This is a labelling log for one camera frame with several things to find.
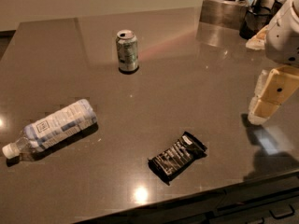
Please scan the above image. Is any clear plastic water bottle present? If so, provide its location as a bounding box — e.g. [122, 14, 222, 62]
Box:
[2, 99, 97, 159]

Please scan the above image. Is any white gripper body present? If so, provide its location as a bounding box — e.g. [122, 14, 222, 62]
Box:
[265, 0, 299, 67]

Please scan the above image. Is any cabinet drawer with handle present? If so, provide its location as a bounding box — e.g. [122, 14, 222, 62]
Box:
[205, 175, 299, 224]

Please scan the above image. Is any black rxbar chocolate wrapper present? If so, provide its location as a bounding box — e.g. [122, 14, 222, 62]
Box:
[148, 132, 207, 185]

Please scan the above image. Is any green 7up soda can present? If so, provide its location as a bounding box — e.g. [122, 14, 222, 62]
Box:
[116, 30, 139, 74]

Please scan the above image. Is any white paper packet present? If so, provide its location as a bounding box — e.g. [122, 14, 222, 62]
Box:
[246, 25, 268, 50]

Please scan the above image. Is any black mesh cup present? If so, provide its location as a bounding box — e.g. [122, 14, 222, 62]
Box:
[239, 6, 271, 39]

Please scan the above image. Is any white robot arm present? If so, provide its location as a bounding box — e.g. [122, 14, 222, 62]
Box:
[248, 0, 299, 125]

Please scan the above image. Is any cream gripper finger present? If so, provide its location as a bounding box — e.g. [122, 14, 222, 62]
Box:
[261, 65, 299, 118]
[248, 70, 271, 125]

